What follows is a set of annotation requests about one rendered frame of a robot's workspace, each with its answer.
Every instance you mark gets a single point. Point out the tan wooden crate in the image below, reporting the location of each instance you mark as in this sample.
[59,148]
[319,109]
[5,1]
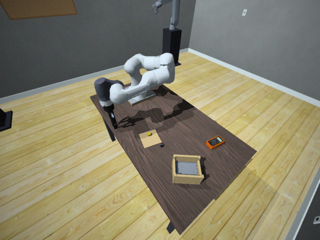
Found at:
[186,169]

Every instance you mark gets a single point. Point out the tan flat mat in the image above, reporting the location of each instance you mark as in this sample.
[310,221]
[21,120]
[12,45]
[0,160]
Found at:
[151,140]

